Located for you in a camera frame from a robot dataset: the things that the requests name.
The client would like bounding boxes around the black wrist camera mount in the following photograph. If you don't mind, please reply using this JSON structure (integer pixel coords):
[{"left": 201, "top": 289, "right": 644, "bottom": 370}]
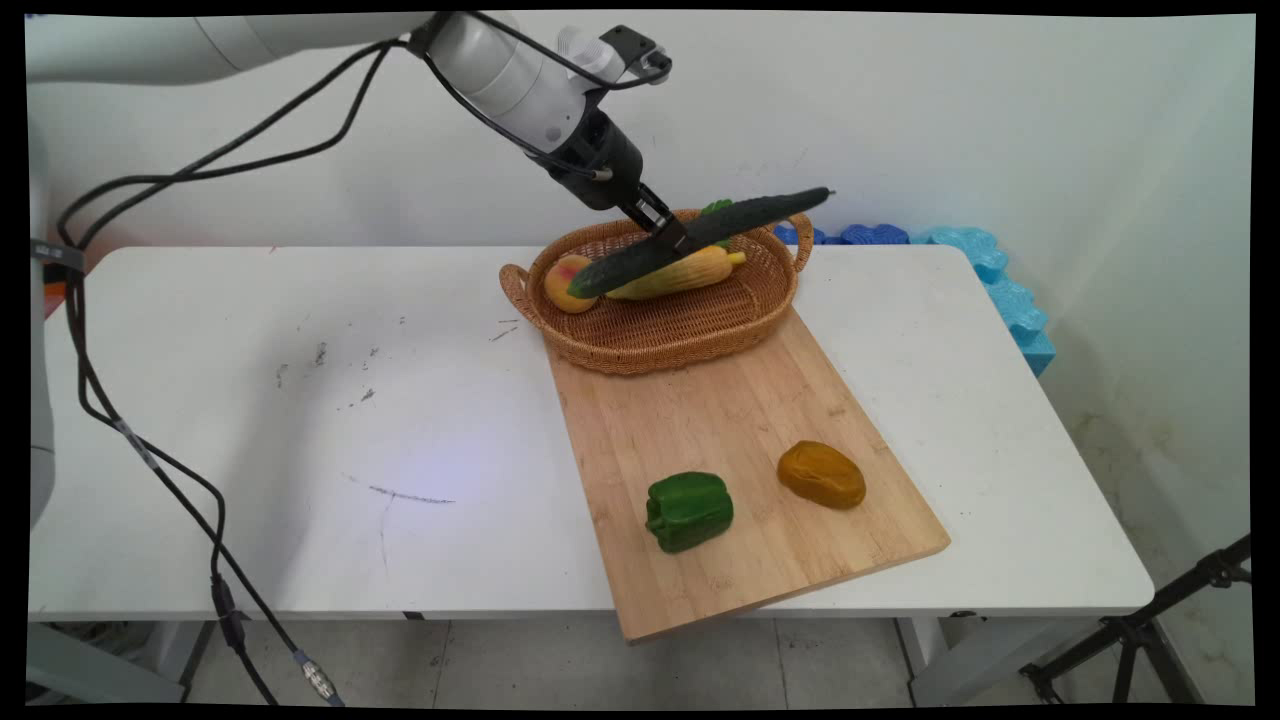
[{"left": 557, "top": 25, "right": 673, "bottom": 89}]

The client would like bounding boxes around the wooden cutting board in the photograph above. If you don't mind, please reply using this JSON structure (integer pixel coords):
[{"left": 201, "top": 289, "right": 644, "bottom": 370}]
[{"left": 545, "top": 305, "right": 952, "bottom": 643}]

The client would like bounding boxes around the black tripod stand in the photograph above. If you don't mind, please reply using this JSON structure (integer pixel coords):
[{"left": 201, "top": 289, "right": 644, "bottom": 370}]
[{"left": 1018, "top": 535, "right": 1253, "bottom": 706}]

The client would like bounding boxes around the toy yellow corn cob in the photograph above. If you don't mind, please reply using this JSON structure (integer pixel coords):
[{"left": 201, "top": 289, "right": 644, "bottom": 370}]
[{"left": 605, "top": 247, "right": 748, "bottom": 302}]

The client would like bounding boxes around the dark green toy cucumber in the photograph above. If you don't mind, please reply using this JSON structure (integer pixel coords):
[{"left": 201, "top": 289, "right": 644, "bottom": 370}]
[{"left": 567, "top": 187, "right": 834, "bottom": 299}]

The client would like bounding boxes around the woven wicker basket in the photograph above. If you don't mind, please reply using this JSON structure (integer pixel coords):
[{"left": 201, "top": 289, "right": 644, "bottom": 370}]
[{"left": 500, "top": 208, "right": 815, "bottom": 377}]

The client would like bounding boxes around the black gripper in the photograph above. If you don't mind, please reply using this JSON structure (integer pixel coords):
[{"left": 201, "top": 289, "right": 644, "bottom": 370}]
[{"left": 545, "top": 108, "right": 693, "bottom": 257}]

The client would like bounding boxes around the toy green leaf vegetable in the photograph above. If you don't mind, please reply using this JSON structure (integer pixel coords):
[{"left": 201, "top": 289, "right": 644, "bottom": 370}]
[{"left": 698, "top": 199, "right": 736, "bottom": 251}]

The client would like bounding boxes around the toy green bell pepper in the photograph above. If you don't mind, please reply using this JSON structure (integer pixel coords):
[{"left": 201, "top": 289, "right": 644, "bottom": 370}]
[{"left": 645, "top": 471, "right": 736, "bottom": 554}]

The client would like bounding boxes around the light blue foam mat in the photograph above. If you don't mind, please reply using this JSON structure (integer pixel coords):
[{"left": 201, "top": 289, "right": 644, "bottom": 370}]
[{"left": 908, "top": 227, "right": 1057, "bottom": 378}]

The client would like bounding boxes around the dark metal table leg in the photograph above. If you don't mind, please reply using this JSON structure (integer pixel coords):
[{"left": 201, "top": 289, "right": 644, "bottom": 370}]
[{"left": 178, "top": 612, "right": 251, "bottom": 703}]

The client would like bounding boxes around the white table leg panel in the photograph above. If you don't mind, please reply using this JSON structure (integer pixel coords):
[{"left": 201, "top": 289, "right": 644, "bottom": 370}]
[{"left": 895, "top": 612, "right": 1101, "bottom": 707}]

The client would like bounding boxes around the toy peach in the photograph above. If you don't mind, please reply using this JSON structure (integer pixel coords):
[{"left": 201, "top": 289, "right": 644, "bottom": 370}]
[{"left": 543, "top": 254, "right": 601, "bottom": 315}]

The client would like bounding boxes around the toy brown potato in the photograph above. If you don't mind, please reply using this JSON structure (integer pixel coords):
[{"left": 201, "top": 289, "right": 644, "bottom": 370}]
[{"left": 777, "top": 440, "right": 868, "bottom": 511}]

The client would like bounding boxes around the long black cable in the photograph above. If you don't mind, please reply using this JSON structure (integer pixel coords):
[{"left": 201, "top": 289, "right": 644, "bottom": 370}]
[{"left": 57, "top": 12, "right": 346, "bottom": 707}]

